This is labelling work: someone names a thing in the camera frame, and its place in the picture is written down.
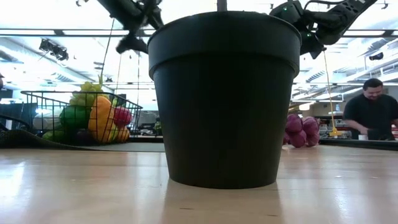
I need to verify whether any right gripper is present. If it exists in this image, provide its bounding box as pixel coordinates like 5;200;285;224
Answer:
269;0;327;60

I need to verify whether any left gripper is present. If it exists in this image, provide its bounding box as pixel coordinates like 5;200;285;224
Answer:
115;30;150;55

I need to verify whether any green grapes bunch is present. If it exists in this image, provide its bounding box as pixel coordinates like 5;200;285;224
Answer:
68;74;105;108

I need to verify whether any red fruit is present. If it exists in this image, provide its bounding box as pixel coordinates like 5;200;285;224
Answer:
113;106;134;129

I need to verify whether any purple grapes bunch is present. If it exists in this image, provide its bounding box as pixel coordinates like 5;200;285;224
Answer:
282;113;321;149

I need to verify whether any red yellow mango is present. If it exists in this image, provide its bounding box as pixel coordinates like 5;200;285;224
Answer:
88;95;115;144

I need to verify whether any black ceiling device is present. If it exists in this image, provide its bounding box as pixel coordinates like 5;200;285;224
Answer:
39;39;70;62

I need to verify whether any person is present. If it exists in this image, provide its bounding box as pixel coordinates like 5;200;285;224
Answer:
343;77;398;141

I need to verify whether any black plant pot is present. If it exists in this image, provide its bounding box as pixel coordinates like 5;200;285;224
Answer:
147;11;302;190

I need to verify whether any dark background counter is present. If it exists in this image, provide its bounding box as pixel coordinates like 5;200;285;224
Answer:
0;103;24;119

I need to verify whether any dark hanging cord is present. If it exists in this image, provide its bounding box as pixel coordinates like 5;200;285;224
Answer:
99;18;116;94

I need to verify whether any thin hanging cord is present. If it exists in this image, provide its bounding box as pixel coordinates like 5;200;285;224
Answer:
136;51;144;106

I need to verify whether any yellow hanging cord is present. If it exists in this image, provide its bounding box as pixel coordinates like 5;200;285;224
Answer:
113;52;123;94
322;51;343;138

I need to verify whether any black wire basket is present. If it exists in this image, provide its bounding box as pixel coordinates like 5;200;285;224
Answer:
20;90;144;146

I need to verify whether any black table frame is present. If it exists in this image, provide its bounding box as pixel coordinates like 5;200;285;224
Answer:
129;136;398;152

